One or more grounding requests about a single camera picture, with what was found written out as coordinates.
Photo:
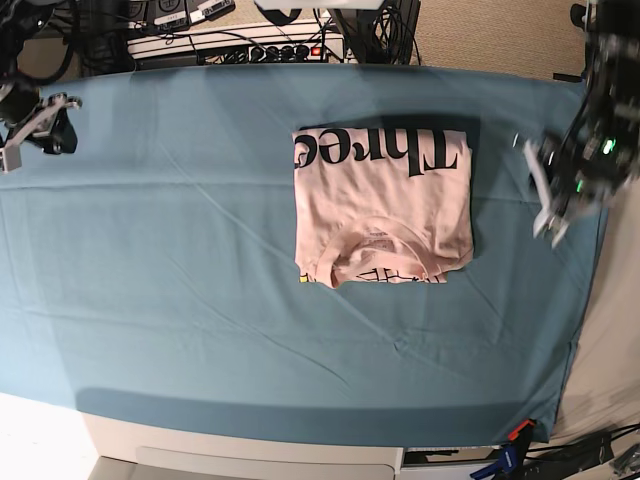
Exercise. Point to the black power strip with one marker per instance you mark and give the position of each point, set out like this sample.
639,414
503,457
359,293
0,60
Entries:
310,52

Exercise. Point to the teal table cloth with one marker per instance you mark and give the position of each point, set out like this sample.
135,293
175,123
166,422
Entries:
150,277

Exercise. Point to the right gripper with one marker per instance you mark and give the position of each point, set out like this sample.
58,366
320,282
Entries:
48,126

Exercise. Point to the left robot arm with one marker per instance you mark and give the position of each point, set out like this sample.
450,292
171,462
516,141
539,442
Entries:
608,116

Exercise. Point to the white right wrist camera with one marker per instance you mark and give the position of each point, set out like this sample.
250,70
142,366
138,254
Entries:
10,158

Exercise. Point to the pink T-shirt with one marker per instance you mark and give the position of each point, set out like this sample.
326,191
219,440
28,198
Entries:
381,205

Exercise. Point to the blue clamp bottom right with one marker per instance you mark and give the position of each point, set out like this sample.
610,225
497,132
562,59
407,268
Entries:
511,455

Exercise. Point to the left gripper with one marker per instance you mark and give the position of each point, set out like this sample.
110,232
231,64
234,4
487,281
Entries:
570,179

